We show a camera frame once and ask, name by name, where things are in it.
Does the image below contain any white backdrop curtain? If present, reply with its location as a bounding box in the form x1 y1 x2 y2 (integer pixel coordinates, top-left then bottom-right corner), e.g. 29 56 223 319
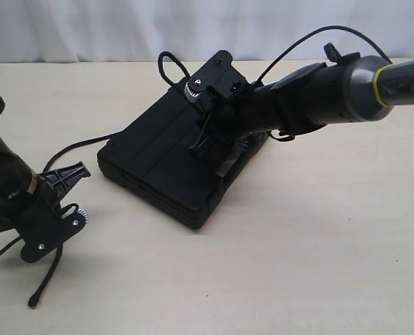
0 1 414 63

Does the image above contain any black plastic tool case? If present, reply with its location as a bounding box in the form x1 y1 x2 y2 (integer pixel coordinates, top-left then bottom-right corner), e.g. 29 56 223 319
97 82 268 230

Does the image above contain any black braided rope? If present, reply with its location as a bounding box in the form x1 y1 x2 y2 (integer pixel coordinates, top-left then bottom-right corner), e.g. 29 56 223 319
27 51 193 308

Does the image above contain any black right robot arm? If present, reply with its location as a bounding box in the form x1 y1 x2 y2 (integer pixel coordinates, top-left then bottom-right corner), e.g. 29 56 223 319
184 50 414 156

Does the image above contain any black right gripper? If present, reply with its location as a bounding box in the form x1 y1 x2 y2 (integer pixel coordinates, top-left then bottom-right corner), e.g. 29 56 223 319
184 50 263 159

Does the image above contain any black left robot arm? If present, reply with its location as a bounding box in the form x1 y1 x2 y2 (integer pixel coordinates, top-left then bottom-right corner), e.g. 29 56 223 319
0 137 91 263

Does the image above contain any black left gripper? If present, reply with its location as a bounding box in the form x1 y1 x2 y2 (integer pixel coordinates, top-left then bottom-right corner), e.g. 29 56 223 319
14 162 90 262

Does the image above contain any thin black right camera cable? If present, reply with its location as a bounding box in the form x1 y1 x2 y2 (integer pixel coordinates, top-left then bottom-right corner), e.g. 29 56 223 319
251 24 394 87

